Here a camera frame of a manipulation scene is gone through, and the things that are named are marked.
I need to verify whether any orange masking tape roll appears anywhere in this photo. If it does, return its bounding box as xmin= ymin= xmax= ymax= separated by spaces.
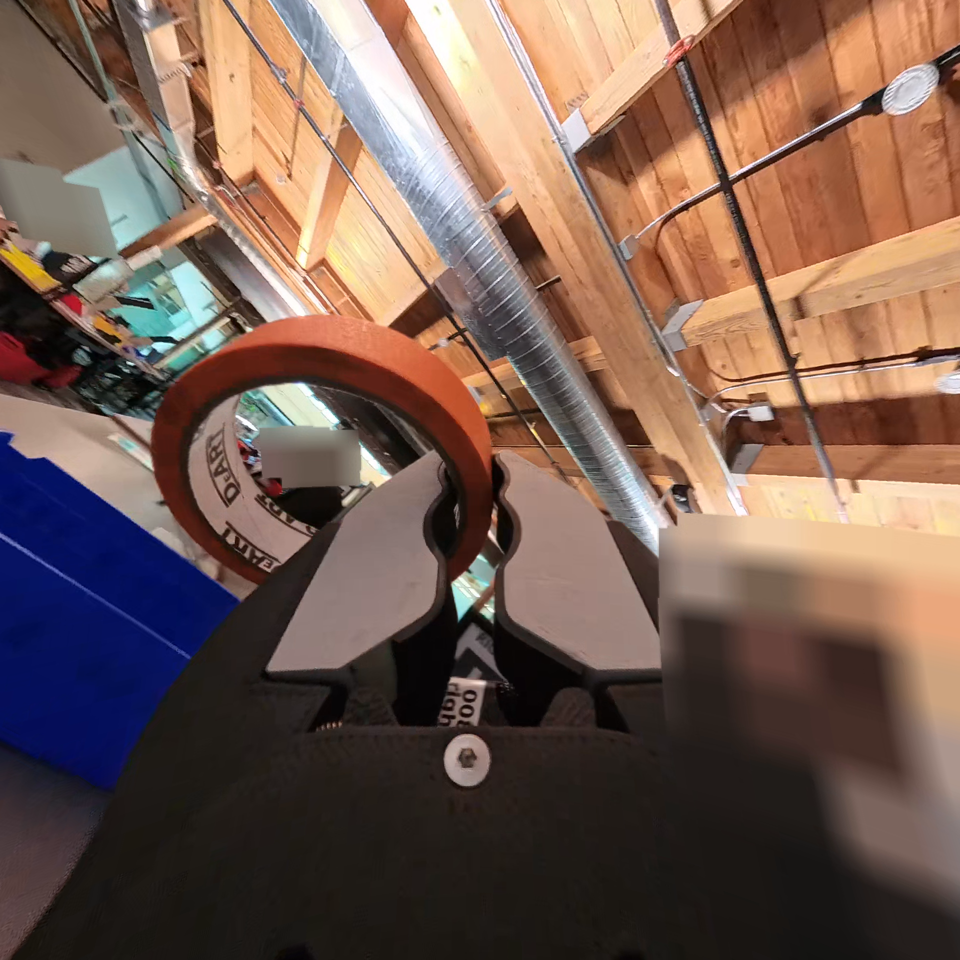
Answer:
xmin=150 ymin=315 xmax=495 ymax=586

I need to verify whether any round metal ceiling disc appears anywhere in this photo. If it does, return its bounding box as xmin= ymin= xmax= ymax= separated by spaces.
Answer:
xmin=881 ymin=63 xmax=942 ymax=117

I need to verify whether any cluttered storage shelf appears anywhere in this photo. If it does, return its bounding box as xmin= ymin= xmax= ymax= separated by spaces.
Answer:
xmin=0 ymin=217 xmax=249 ymax=417

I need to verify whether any silver ventilation duct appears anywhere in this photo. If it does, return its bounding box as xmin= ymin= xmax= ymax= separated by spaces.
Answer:
xmin=266 ymin=0 xmax=680 ymax=545

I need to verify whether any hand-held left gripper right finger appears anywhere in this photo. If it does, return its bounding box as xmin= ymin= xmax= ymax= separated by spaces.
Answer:
xmin=491 ymin=450 xmax=663 ymax=680

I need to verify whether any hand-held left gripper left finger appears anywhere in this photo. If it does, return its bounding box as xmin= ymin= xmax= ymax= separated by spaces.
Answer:
xmin=264 ymin=457 xmax=460 ymax=680

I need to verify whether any black ceiling pipe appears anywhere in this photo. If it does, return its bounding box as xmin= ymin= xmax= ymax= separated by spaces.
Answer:
xmin=652 ymin=0 xmax=852 ymax=522

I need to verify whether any blue plastic bin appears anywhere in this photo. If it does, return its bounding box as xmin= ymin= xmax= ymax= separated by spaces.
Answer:
xmin=0 ymin=431 xmax=241 ymax=790

